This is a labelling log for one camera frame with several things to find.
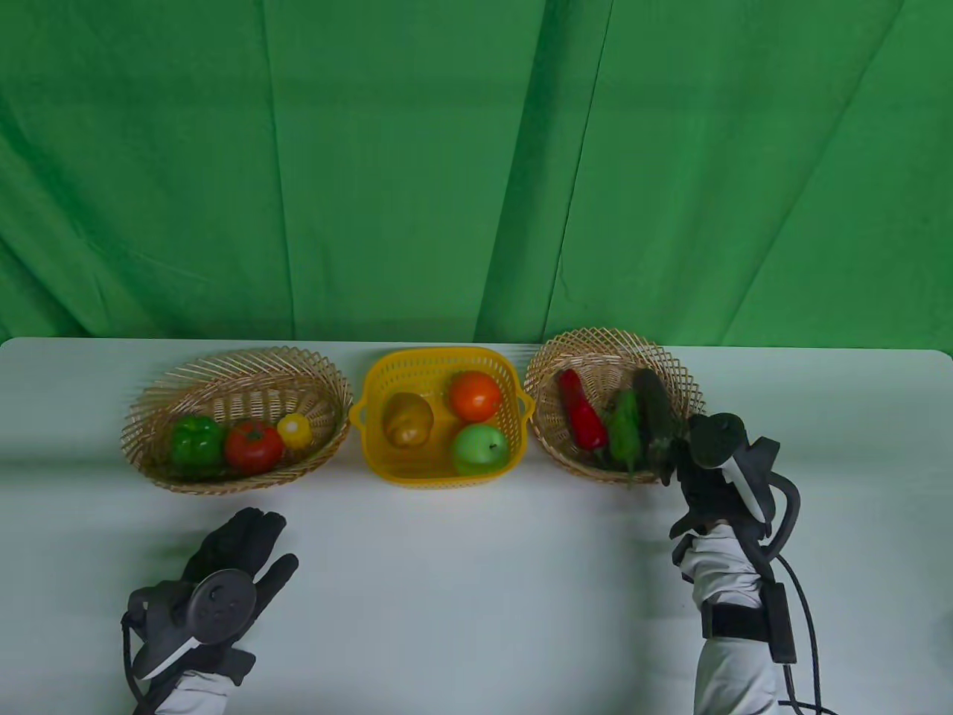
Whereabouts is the black glove cable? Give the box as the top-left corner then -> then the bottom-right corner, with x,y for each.
759,480 -> 823,715
121,607 -> 161,715

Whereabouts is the green apple object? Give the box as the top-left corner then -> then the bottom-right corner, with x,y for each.
450,423 -> 511,476

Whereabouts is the yellow plastic basket container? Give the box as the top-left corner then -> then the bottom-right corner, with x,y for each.
350,344 -> 537,489

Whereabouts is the black right wrist strap module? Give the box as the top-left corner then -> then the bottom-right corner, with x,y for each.
700,583 -> 797,665

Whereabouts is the black left glove cable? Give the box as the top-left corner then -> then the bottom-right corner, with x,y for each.
121,607 -> 161,715

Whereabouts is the long green pepper object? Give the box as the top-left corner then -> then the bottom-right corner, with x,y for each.
605,387 -> 643,479

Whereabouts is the orange fruit object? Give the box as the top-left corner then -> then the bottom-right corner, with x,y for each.
448,370 -> 503,423

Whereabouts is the green bell pepper object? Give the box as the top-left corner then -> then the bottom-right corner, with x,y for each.
168,414 -> 226,471

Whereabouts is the round grey left hand tracker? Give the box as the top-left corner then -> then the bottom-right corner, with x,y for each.
190,570 -> 258,646

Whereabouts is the person's left hand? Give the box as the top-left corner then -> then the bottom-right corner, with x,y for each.
123,508 -> 300,686

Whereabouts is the round wicker basket container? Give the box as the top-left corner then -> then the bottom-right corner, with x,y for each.
523,326 -> 707,486

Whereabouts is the round grey hand tracker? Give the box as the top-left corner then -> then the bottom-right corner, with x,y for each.
190,570 -> 258,646
689,413 -> 748,468

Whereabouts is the red tomato object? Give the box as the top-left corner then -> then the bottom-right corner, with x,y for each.
223,421 -> 284,475

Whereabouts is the person's right hand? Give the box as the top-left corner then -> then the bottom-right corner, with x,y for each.
661,413 -> 781,542

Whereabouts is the brown potato object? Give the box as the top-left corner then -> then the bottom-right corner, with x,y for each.
382,393 -> 434,449

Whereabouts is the round grey right hand tracker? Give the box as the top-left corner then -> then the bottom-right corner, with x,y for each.
689,413 -> 748,468

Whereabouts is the green background cloth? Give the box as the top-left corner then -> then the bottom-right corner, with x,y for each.
0,0 -> 953,351

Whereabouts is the purple eggplant object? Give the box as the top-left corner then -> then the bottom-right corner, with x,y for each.
633,369 -> 684,481

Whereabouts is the red chili pepper object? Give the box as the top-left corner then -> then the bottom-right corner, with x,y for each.
558,369 -> 608,453

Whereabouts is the oval wicker basket container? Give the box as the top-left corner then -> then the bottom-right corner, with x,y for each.
121,344 -> 355,494

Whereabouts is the person's left forearm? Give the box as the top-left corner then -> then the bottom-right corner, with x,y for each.
153,670 -> 232,715

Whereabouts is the small yellow pepper object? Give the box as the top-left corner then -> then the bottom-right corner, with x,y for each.
275,412 -> 313,451

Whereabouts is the black right glove cable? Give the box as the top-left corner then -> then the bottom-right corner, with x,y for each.
759,480 -> 823,715

